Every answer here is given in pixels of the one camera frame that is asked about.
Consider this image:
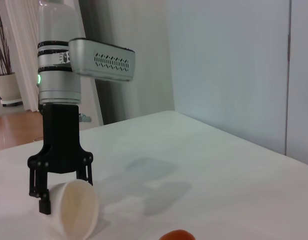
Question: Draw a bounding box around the small metal bracket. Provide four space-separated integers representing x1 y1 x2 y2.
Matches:
78 113 92 124

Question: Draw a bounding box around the white curtain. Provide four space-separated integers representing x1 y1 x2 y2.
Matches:
3 0 44 113

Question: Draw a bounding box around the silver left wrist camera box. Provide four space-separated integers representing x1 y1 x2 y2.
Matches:
68 37 136 83

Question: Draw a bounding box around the white paper cup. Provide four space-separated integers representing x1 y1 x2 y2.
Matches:
48 179 99 240

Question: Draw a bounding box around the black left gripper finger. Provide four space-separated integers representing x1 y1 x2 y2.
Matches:
28 167 52 216
76 162 94 187

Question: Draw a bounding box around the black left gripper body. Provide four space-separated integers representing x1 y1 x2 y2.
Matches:
27 103 93 175

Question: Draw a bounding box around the small orange ball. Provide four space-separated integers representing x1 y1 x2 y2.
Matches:
160 224 196 240

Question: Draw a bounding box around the white pot saucer stand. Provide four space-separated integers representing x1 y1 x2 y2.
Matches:
0 98 23 108

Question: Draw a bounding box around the bare twig plant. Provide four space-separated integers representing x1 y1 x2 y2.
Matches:
0 0 14 76

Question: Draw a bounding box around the cream plant pot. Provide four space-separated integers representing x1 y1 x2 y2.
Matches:
0 72 22 101

